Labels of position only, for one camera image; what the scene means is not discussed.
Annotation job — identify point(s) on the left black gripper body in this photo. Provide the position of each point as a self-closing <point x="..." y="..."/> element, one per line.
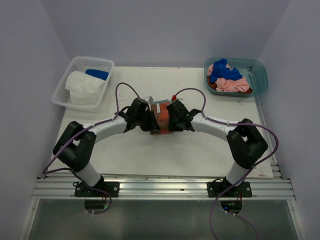
<point x="145" y="121"/>

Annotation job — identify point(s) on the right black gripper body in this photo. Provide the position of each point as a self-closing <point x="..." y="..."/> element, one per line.
<point x="173" y="124"/>

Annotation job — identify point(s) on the orange brown patterned towel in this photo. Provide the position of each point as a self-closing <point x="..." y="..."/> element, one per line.
<point x="162" y="116"/>

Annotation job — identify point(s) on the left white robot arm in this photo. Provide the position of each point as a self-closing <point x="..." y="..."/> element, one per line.
<point x="75" y="146"/>

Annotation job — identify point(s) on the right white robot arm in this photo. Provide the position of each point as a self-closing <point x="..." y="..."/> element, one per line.
<point x="246" y="145"/>

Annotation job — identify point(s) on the dark red towel in tub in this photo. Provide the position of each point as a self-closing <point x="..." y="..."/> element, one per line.
<point x="232" y="88"/>

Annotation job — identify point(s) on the blue rolled towel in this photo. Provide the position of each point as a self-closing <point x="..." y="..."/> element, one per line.
<point x="100" y="74"/>

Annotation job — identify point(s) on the white rolled towel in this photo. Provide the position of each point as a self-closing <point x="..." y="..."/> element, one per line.
<point x="83" y="88"/>

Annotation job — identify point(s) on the white plastic mesh basket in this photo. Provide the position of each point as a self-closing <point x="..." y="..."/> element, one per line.
<point x="61" y="96"/>

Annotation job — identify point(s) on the blue crumpled towel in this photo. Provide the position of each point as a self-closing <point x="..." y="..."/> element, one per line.
<point x="221" y="69"/>

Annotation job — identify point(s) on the pink crumpled towel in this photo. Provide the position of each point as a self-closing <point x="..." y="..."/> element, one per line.
<point x="222" y="81"/>

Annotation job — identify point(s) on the teal plastic tub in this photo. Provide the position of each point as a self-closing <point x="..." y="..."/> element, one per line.
<point x="253" y="70"/>

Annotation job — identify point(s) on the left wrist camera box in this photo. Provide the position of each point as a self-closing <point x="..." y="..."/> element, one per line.
<point x="149" y="99"/>

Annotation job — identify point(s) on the aluminium mounting rail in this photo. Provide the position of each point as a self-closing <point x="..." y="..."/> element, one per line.
<point x="62" y="186"/>

